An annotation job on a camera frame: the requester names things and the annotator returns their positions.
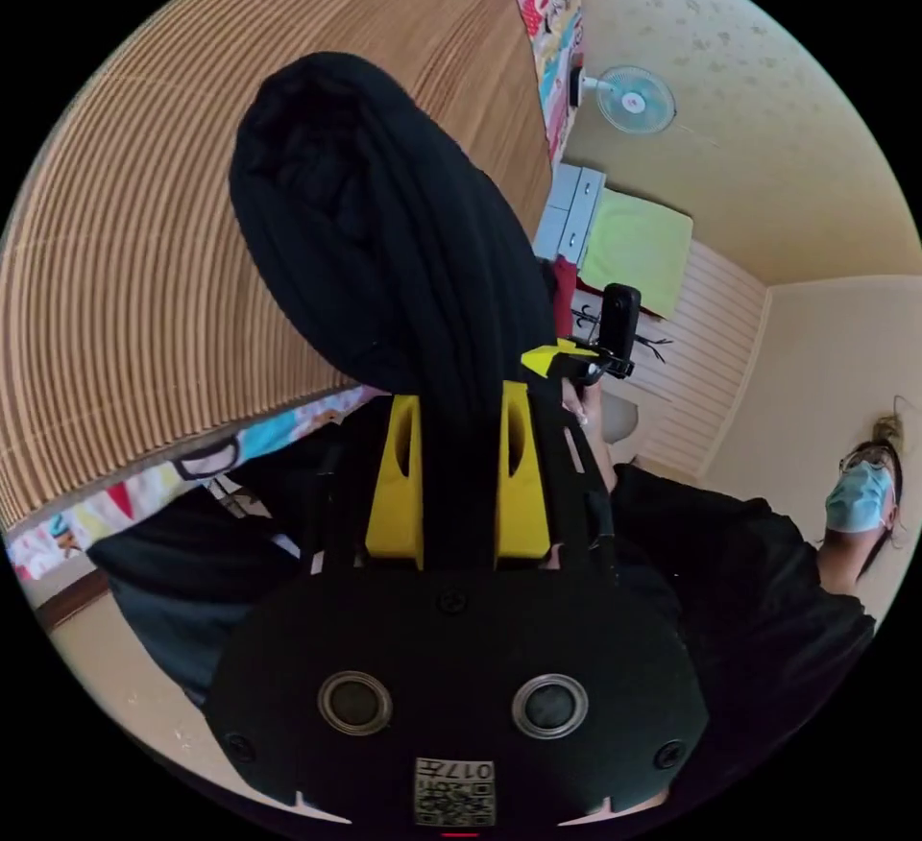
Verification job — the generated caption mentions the person's body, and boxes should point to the person's body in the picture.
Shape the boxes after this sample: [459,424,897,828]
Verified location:
[85,396,907,810]

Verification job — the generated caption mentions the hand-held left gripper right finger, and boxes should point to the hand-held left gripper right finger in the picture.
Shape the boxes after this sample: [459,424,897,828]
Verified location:
[495,380,553,563]

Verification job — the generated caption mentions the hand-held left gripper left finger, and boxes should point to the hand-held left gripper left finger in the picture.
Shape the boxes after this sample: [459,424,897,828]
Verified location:
[365,394,426,571]

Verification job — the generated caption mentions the person's right hand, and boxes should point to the person's right hand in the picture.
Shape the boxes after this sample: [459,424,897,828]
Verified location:
[561,378,617,494]

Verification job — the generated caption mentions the white wall fan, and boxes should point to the white wall fan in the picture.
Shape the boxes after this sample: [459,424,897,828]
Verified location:
[567,65,678,135]

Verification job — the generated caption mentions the grey drawer cabinet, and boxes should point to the grey drawer cabinet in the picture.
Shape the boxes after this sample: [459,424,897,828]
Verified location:
[535,162,695,322]

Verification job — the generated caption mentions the black pants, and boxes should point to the black pants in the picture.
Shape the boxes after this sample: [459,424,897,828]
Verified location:
[229,51,557,572]

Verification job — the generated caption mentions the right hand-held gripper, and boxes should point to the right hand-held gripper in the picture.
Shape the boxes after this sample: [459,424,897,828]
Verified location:
[521,342,637,390]

